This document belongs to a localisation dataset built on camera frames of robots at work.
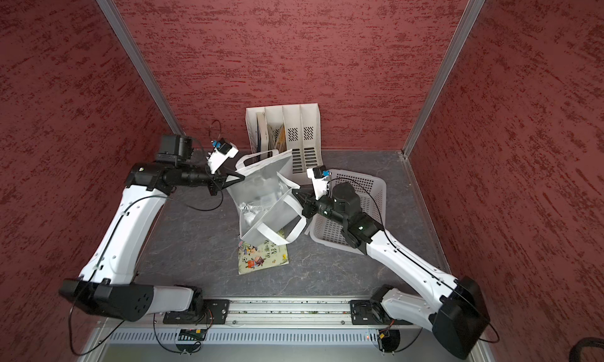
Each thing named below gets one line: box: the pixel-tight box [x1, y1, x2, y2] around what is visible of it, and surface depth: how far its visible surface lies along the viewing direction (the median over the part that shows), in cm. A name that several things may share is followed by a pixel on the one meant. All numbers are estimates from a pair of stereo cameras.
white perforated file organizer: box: [245, 103, 324, 174], surface depth 106 cm
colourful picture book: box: [237, 236, 290, 276], surface depth 87 cm
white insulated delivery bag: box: [227, 148, 307, 247], surface depth 70 cm
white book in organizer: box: [256, 111, 269, 153], surface depth 97 cm
